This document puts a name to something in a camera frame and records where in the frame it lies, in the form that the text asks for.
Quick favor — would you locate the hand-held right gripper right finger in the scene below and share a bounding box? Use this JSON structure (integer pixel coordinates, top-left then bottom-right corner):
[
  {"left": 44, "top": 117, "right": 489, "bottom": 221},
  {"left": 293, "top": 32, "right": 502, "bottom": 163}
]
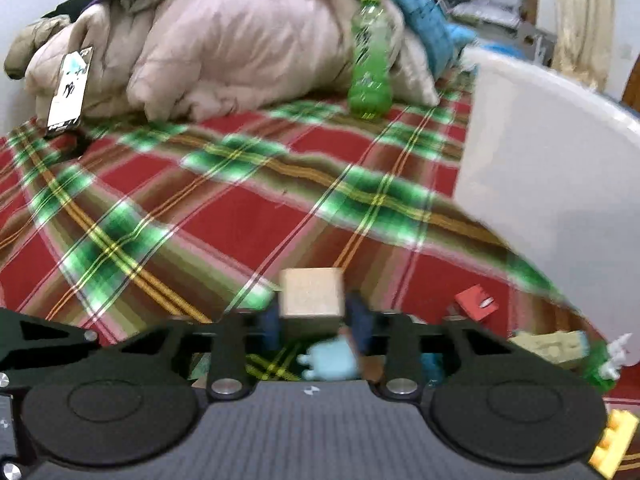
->
[{"left": 346, "top": 292, "right": 512, "bottom": 403}]

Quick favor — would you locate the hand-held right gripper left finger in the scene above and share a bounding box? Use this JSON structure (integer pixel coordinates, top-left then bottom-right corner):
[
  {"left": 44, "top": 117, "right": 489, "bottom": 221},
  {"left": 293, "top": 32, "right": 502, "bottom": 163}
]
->
[{"left": 107, "top": 306, "right": 283, "bottom": 403}]

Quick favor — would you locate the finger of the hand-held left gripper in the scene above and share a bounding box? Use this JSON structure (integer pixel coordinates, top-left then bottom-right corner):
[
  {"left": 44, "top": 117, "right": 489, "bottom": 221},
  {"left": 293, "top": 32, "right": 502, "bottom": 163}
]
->
[{"left": 0, "top": 308, "right": 100, "bottom": 363}]

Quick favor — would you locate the wooden cube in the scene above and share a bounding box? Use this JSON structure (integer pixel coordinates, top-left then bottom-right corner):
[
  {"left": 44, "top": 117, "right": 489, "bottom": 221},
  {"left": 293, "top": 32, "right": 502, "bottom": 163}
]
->
[{"left": 277, "top": 267, "right": 347, "bottom": 342}]

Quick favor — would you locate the red toy brick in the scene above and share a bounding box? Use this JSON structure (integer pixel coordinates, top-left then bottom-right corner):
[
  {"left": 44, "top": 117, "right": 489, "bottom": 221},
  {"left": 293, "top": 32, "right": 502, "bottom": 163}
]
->
[{"left": 454, "top": 284, "right": 497, "bottom": 320}]

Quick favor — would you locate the green toy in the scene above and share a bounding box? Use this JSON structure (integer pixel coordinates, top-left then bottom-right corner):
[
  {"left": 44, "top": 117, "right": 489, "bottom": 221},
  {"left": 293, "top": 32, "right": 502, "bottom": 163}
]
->
[{"left": 582, "top": 332, "right": 634, "bottom": 390}]

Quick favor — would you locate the white plastic container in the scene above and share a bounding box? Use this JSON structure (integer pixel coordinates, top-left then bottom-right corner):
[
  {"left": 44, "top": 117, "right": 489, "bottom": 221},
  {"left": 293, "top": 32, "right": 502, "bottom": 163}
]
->
[{"left": 452, "top": 46, "right": 640, "bottom": 367}]

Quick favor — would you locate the light blue toy figure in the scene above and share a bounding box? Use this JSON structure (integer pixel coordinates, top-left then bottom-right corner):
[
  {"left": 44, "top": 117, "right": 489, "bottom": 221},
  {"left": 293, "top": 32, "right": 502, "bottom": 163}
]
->
[{"left": 297, "top": 335, "right": 364, "bottom": 384}]

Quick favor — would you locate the red green plaid bed sheet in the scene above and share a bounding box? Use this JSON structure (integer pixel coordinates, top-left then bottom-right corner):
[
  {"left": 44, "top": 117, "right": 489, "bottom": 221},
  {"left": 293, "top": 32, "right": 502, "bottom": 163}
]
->
[{"left": 0, "top": 72, "right": 608, "bottom": 403}]

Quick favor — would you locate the beige toy block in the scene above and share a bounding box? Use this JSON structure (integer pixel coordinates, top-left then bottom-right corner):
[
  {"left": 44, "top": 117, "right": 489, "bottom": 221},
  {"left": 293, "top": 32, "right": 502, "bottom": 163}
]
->
[{"left": 509, "top": 331, "right": 587, "bottom": 367}]

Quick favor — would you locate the green plastic bottle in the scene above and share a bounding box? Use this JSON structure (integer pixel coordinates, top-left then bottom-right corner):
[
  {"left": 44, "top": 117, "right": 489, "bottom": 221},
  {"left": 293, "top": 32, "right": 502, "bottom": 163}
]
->
[{"left": 347, "top": 0, "right": 394, "bottom": 120}]

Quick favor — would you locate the smartphone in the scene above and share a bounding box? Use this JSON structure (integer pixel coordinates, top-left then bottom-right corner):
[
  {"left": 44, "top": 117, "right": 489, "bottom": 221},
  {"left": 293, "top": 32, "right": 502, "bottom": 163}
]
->
[{"left": 46, "top": 46, "right": 95, "bottom": 137}]

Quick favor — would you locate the yellow toy brick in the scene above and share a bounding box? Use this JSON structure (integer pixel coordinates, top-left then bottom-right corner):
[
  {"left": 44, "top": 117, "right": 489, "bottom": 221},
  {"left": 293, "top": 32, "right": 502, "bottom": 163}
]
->
[{"left": 589, "top": 409, "right": 640, "bottom": 479}]

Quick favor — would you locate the olive green jacket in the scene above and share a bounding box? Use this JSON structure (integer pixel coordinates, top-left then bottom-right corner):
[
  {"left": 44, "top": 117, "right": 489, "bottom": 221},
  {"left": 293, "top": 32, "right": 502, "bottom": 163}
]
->
[{"left": 4, "top": 14, "right": 77, "bottom": 81}]

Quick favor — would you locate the blue plush blanket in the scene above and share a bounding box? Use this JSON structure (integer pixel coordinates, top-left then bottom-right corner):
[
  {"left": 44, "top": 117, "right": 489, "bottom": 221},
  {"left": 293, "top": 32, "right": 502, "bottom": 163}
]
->
[{"left": 370, "top": 0, "right": 477, "bottom": 80}]

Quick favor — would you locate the pale folded bedding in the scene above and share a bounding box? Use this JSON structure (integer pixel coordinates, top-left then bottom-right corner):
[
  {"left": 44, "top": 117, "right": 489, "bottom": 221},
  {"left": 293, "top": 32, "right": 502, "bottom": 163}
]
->
[{"left": 447, "top": 0, "right": 523, "bottom": 28}]

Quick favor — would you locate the yellow patterned curtain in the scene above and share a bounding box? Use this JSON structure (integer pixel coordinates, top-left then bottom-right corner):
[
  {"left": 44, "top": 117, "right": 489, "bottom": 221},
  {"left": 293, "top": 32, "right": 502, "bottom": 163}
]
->
[{"left": 550, "top": 0, "right": 617, "bottom": 94}]

